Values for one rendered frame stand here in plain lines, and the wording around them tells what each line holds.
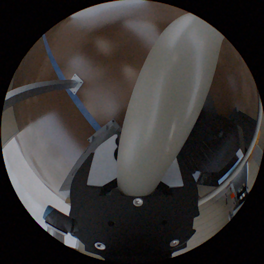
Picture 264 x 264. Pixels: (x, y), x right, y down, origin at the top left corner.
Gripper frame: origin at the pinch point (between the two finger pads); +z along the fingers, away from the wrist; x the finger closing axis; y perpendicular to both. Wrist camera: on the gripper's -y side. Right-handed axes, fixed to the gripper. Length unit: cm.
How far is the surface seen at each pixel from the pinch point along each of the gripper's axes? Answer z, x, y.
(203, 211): -23, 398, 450
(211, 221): -123, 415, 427
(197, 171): 22, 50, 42
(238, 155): 6, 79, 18
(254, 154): -7, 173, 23
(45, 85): 40, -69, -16
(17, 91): 11, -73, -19
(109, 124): 86, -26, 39
